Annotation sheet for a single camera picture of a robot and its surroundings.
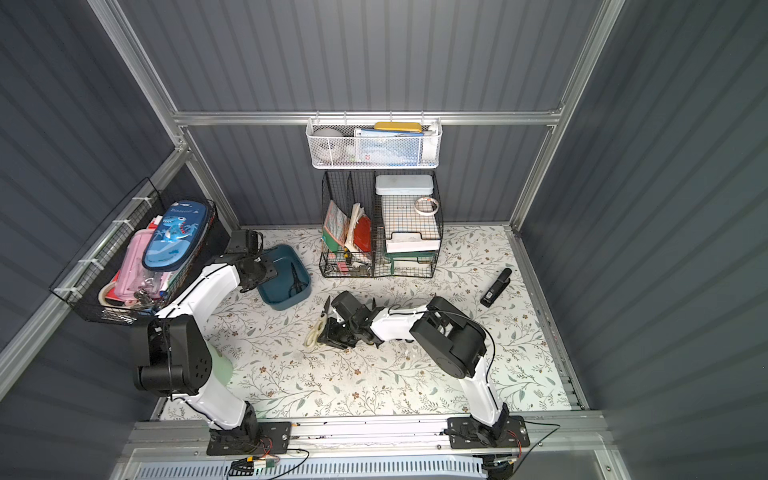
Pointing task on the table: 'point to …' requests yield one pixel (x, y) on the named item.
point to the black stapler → (497, 289)
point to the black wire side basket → (89, 283)
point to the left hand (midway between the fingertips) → (269, 270)
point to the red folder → (362, 236)
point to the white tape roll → (426, 213)
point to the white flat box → (404, 184)
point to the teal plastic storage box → (292, 283)
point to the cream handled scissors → (312, 338)
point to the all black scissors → (297, 287)
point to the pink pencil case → (134, 276)
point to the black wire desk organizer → (380, 223)
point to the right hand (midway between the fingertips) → (323, 336)
